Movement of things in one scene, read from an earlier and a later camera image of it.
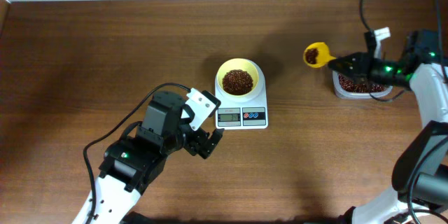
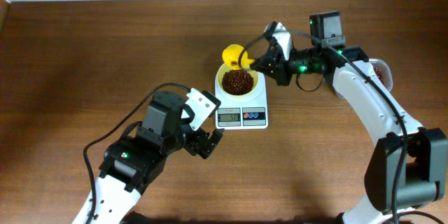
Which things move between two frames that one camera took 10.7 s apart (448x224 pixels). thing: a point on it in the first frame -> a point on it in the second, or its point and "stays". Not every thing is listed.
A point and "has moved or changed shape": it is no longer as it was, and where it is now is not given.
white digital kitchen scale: x=246 y=113 stays
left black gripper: x=194 y=145 stays
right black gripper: x=362 y=63 -> x=276 y=69
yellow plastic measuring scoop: x=323 y=57 has moved or changed shape
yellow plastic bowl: x=237 y=64 stays
